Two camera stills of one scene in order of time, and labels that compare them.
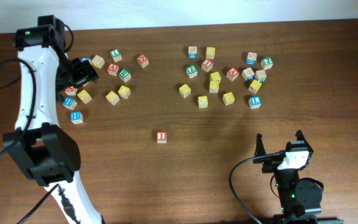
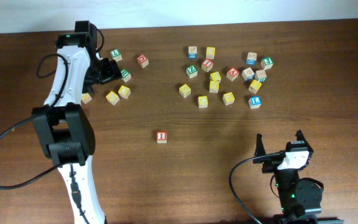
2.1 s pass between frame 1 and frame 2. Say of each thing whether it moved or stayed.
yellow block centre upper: stayed
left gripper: moved
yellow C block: stayed
